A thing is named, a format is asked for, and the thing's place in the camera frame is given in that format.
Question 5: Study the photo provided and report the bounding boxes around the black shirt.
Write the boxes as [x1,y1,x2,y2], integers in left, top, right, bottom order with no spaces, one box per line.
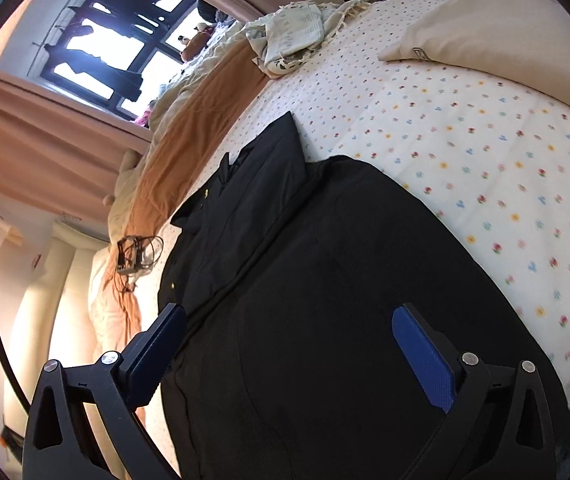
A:
[158,115,569,479]

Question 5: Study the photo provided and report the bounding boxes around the hanging dark clothes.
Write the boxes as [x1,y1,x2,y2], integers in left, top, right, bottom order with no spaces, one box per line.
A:
[44,0,168,101]

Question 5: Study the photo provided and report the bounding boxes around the dotted white bed sheet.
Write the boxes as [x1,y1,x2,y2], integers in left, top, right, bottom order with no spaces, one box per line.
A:
[84,0,570,480]

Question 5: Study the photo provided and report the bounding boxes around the left pink curtain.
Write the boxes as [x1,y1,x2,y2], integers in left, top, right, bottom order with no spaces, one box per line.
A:
[0,72,151,224]

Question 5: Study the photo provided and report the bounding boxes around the orange brown blanket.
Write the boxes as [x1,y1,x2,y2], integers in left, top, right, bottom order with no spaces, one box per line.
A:
[90,38,268,344]

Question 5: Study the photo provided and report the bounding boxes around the beige pillow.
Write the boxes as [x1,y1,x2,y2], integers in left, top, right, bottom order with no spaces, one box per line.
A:
[378,0,570,106]

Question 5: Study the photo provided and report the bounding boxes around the brown plush toy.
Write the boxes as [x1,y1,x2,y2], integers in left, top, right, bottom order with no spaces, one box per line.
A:
[181,30,211,63]

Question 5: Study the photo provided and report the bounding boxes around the patterned white cloth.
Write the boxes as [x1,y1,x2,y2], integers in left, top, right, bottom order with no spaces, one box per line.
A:
[242,0,370,79]

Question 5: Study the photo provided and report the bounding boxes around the beige duvet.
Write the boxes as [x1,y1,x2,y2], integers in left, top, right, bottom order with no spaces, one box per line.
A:
[108,25,268,243]

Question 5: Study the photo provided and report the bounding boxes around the tangled cable bundle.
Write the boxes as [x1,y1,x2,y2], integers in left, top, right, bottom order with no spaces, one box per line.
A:
[114,234,166,294]

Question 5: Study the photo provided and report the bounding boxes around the black window frame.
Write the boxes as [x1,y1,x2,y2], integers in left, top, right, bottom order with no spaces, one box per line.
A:
[29,0,225,119]

